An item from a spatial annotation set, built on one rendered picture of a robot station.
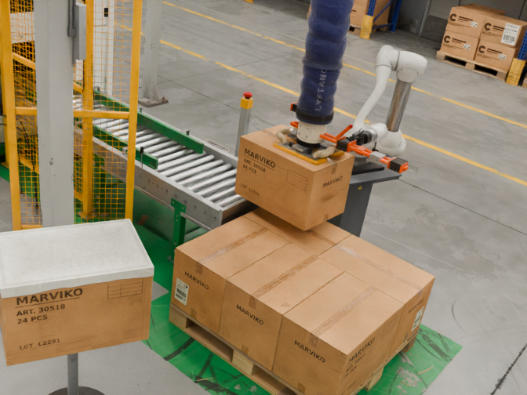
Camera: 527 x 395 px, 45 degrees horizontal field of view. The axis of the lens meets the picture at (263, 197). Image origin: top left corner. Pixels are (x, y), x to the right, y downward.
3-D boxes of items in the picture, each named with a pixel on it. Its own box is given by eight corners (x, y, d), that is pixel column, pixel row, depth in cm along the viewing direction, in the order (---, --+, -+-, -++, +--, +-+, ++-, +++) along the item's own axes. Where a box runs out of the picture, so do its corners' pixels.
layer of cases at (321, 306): (170, 302, 386) (175, 247, 367) (271, 245, 458) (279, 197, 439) (331, 414, 326) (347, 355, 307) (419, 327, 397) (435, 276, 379)
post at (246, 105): (226, 213, 518) (241, 97, 471) (231, 211, 523) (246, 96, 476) (232, 216, 515) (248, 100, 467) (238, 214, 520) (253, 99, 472)
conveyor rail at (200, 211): (13, 117, 527) (12, 96, 518) (19, 116, 531) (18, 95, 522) (216, 236, 410) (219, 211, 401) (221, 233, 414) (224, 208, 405)
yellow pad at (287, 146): (272, 146, 387) (273, 139, 384) (282, 143, 394) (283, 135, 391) (317, 165, 368) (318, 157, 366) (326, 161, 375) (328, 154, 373)
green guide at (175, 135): (70, 88, 561) (70, 79, 557) (81, 87, 568) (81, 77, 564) (200, 154, 480) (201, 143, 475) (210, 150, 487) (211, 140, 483)
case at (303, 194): (234, 192, 413) (240, 135, 395) (274, 177, 441) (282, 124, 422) (304, 231, 379) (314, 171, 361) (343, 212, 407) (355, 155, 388)
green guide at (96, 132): (16, 99, 522) (16, 89, 518) (27, 97, 530) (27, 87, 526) (147, 172, 441) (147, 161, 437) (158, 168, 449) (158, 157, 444)
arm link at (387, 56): (376, 62, 404) (397, 65, 404) (379, 39, 411) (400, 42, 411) (372, 74, 416) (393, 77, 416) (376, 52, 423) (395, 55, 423)
